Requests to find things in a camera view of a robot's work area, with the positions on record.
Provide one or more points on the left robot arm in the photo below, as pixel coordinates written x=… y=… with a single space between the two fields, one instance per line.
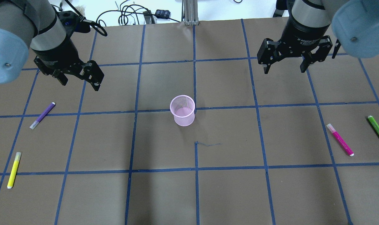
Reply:
x=36 y=25

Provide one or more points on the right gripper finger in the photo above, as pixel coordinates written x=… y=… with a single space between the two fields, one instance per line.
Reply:
x=309 y=58
x=268 y=54

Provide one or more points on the pink mesh cup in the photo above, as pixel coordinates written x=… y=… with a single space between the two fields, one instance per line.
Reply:
x=182 y=108

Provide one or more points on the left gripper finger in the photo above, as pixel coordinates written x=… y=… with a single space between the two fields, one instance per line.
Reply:
x=92 y=74
x=60 y=76

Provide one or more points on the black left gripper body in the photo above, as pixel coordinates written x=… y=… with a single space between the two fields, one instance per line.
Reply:
x=58 y=53

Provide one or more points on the yellow marker pen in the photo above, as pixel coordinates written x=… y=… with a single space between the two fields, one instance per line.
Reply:
x=14 y=170

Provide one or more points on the purple marker pen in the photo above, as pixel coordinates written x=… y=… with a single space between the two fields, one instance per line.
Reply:
x=42 y=115

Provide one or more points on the pink marker pen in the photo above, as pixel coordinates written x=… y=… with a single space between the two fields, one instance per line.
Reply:
x=340 y=140

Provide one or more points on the black power adapter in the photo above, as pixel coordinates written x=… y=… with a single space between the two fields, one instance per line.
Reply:
x=162 y=14

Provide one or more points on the aluminium frame post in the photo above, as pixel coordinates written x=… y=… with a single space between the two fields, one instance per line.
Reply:
x=190 y=12

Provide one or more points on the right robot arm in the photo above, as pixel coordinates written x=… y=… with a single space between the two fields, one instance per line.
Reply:
x=353 y=24

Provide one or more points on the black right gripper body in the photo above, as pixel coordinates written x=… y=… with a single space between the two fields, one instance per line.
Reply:
x=303 y=33

